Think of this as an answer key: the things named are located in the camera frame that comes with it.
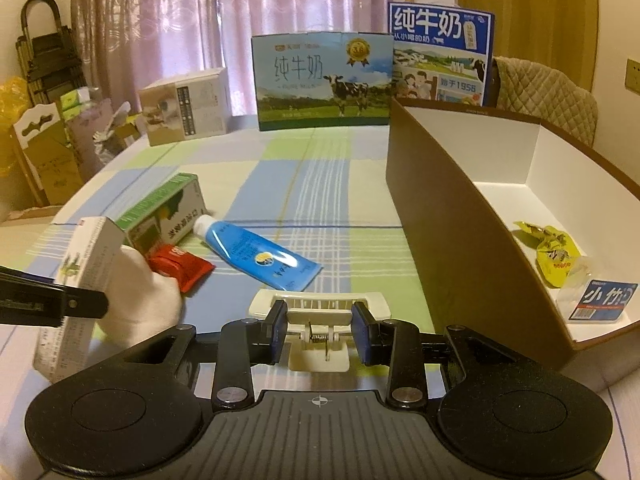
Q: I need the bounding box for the brown cardboard box white inside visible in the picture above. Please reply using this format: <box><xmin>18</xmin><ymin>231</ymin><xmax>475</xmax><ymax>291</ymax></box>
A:
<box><xmin>385</xmin><ymin>97</ymin><xmax>640</xmax><ymax>393</ymax></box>

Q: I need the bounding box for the white plastic clip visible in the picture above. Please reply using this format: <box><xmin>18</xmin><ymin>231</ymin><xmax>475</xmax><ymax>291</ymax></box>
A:
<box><xmin>248</xmin><ymin>288</ymin><xmax>390</xmax><ymax>372</ymax></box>

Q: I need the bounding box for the black folded cart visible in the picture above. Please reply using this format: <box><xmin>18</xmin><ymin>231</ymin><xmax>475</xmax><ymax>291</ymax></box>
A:
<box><xmin>14</xmin><ymin>0</ymin><xmax>83</xmax><ymax>111</ymax></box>

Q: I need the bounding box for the stack of green tissue packs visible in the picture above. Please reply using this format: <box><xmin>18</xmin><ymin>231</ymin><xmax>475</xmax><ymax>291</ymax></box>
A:
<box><xmin>60</xmin><ymin>87</ymin><xmax>103</xmax><ymax>116</ymax></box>

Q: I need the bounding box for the golden curtain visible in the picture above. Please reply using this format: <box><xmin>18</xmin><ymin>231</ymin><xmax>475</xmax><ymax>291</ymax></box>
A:
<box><xmin>457</xmin><ymin>0</ymin><xmax>599</xmax><ymax>91</ymax></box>

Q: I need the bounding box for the small open cardboard box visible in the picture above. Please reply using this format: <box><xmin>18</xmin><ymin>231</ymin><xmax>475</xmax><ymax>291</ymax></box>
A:
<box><xmin>112</xmin><ymin>101</ymin><xmax>146</xmax><ymax>148</ymax></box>

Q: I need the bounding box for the small blue packet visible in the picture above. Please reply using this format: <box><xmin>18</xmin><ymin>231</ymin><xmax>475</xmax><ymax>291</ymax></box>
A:
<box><xmin>556</xmin><ymin>270</ymin><xmax>640</xmax><ymax>322</ymax></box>

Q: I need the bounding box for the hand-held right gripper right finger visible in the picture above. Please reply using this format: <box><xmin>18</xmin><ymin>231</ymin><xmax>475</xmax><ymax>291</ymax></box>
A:
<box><xmin>351</xmin><ymin>302</ymin><xmax>518</xmax><ymax>408</ymax></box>

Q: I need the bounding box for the white ointment box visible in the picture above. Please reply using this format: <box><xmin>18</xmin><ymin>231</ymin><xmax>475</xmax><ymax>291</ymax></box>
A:
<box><xmin>32</xmin><ymin>216</ymin><xmax>125</xmax><ymax>386</ymax></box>

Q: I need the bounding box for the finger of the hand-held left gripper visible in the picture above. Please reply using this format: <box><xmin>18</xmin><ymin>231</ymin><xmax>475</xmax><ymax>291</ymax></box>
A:
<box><xmin>0</xmin><ymin>266</ymin><xmax>110</xmax><ymax>328</ymax></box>

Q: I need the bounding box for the pink curtain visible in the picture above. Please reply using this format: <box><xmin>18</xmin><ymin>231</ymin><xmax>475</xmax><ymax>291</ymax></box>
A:
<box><xmin>70</xmin><ymin>0</ymin><xmax>416</xmax><ymax>116</ymax></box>

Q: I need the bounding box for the white cloth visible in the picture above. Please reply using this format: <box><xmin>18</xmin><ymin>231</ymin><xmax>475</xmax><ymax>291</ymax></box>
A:
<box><xmin>87</xmin><ymin>245</ymin><xmax>183</xmax><ymax>348</ymax></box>

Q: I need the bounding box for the yellow spout pouch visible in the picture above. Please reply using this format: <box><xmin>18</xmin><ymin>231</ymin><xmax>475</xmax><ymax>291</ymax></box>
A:
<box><xmin>515</xmin><ymin>220</ymin><xmax>583</xmax><ymax>288</ymax></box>

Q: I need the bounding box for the plaid tablecloth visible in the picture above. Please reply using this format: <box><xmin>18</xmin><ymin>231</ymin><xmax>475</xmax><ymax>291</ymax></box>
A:
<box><xmin>0</xmin><ymin>114</ymin><xmax>640</xmax><ymax>461</ymax></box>

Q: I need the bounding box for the tan cardboard box white cutout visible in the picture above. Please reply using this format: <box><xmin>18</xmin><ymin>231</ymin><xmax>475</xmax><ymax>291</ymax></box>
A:
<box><xmin>10</xmin><ymin>101</ymin><xmax>76</xmax><ymax>206</ymax></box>

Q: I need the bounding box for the beige quilted chair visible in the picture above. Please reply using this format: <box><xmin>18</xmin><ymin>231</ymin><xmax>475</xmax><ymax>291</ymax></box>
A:
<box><xmin>492</xmin><ymin>56</ymin><xmax>599</xmax><ymax>148</ymax></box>

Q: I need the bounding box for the blue tube white cap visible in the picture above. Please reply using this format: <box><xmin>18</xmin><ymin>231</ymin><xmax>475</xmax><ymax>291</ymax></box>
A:
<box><xmin>192</xmin><ymin>214</ymin><xmax>321</xmax><ymax>292</ymax></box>

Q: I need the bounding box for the green carton box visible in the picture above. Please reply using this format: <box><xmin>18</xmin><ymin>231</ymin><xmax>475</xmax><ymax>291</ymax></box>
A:
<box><xmin>116</xmin><ymin>172</ymin><xmax>208</xmax><ymax>256</ymax></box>

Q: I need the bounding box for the yellow plastic bag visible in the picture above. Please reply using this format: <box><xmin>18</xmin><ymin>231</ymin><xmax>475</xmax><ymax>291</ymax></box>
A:
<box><xmin>0</xmin><ymin>76</ymin><xmax>28</xmax><ymax>176</ymax></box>

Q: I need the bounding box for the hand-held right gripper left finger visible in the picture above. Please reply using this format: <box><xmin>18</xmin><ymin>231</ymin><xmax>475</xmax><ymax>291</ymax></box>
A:
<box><xmin>122</xmin><ymin>302</ymin><xmax>288</xmax><ymax>410</ymax></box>

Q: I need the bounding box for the red snack packet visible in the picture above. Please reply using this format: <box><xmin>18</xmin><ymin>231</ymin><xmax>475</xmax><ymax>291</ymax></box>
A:
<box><xmin>146</xmin><ymin>244</ymin><xmax>215</xmax><ymax>295</ymax></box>

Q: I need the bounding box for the milk carton with cow picture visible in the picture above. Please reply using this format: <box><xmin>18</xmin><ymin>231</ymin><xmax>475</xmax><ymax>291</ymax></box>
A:
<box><xmin>251</xmin><ymin>31</ymin><xmax>393</xmax><ymax>132</ymax></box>

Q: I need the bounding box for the beige product box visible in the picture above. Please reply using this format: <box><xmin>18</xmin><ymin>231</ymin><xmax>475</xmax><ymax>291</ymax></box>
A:
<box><xmin>137</xmin><ymin>67</ymin><xmax>232</xmax><ymax>147</ymax></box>

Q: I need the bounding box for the blue milk carton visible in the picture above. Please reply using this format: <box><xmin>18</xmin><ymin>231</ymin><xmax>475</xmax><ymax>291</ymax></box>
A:
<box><xmin>387</xmin><ymin>1</ymin><xmax>496</xmax><ymax>108</ymax></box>

